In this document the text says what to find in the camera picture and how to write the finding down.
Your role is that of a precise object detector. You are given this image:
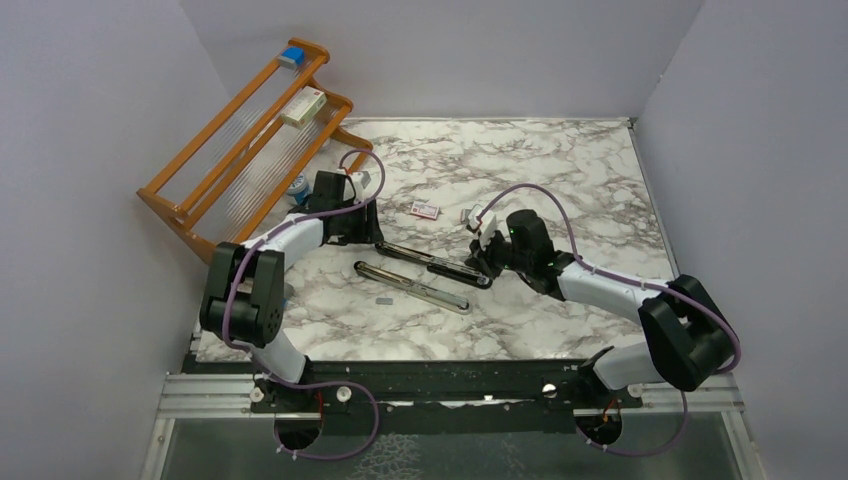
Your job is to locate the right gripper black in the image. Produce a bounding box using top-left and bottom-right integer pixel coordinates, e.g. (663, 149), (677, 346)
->
(465, 226), (532, 280)

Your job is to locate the black stapler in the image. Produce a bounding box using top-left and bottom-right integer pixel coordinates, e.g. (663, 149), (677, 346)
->
(375, 242), (493, 289)

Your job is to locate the silver staple strip tray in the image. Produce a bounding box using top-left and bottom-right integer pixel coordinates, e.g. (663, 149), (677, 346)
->
(460, 205), (483, 226)

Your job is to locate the red white staple box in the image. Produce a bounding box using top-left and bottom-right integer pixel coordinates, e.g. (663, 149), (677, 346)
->
(410, 201), (440, 220)

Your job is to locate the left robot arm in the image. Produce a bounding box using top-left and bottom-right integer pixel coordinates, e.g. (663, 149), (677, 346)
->
(199, 169), (383, 411)

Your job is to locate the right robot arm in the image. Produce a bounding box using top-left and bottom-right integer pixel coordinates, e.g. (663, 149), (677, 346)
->
(466, 208), (734, 407)

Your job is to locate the blue white jar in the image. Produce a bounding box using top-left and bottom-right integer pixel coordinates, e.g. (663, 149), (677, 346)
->
(286, 174), (312, 205)

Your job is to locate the orange wooden shelf rack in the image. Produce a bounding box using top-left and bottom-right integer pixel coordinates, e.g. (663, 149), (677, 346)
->
(137, 37), (373, 263)

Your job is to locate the white red box on shelf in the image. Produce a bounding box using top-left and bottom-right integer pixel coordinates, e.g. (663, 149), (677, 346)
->
(279, 86), (327, 129)

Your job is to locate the blue grey eraser block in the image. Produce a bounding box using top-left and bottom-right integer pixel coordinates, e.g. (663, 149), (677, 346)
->
(276, 46), (306, 72)

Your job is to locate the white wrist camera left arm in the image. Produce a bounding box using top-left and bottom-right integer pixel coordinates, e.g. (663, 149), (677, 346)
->
(344, 171), (371, 196)

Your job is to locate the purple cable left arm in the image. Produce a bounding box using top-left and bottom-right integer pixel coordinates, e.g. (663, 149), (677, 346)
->
(221, 148), (387, 463)

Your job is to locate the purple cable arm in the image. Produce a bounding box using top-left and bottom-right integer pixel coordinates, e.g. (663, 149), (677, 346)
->
(221, 148), (387, 463)
(473, 183), (743, 458)

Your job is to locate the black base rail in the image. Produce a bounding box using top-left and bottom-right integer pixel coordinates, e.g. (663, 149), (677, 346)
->
(157, 360), (744, 439)

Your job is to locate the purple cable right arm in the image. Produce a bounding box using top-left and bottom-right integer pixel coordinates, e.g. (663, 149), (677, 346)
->
(473, 183), (743, 458)

